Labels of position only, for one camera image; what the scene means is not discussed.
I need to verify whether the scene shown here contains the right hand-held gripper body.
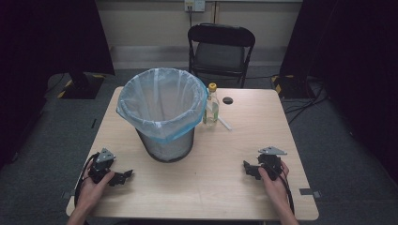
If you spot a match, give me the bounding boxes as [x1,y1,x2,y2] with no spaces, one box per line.
[256,145,288,182]

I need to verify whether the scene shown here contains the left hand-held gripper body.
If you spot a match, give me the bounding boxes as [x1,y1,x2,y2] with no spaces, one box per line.
[88,147,116,185]

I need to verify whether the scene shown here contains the person's right hand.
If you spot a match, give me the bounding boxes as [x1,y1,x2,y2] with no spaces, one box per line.
[257,160,290,204]

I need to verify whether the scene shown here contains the person's left hand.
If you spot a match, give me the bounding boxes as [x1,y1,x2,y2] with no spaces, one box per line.
[75,168,115,214]

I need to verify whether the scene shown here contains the white flat stick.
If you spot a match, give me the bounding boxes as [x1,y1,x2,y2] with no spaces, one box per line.
[206,104,234,131]

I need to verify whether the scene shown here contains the black mesh trash bin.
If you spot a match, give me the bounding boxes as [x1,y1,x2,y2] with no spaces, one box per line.
[135,126,196,164]

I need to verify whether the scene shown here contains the grey floor tape marker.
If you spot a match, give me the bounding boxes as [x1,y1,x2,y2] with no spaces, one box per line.
[298,187,322,200]
[61,189,77,201]

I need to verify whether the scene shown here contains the clear bottle with yellow cap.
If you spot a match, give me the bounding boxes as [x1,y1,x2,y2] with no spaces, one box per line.
[202,82,221,128]

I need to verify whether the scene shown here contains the black stand base striped tape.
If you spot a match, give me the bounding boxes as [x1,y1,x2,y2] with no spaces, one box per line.
[270,74,315,100]
[56,72,106,100]

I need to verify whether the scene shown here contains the black folding chair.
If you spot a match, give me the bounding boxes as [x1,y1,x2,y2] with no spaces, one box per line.
[187,22,256,89]

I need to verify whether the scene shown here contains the black curtain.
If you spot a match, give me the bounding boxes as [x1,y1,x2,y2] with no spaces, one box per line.
[279,0,398,186]
[0,0,115,172]

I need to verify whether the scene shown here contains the left hand-held gripper cable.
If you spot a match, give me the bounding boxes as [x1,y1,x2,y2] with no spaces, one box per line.
[73,152,100,208]

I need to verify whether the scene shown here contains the hand-held gripper cable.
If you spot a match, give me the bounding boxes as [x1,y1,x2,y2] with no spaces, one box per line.
[275,172,296,216]
[73,152,100,208]

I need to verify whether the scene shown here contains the right hand-held gripper cable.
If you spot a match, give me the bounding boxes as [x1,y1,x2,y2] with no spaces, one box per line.
[275,172,296,216]

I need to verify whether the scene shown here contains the black floor cables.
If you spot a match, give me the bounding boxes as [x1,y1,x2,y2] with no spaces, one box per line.
[282,79,330,126]

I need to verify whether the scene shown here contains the white wall socket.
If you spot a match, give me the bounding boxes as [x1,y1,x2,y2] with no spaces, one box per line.
[183,0,207,13]

